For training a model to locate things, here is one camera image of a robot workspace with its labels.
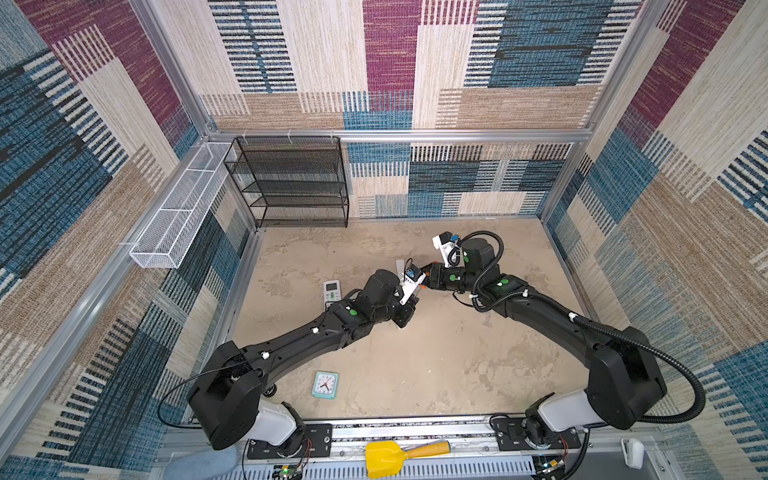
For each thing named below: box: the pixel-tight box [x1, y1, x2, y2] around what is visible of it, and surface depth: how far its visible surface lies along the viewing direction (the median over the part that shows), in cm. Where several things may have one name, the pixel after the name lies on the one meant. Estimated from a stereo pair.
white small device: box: [620, 438, 645, 470], surface depth 71 cm
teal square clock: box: [312, 371, 339, 399], surface depth 81 cm
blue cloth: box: [165, 446, 238, 480], surface depth 70 cm
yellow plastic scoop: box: [365, 440, 451, 479], surface depth 72 cm
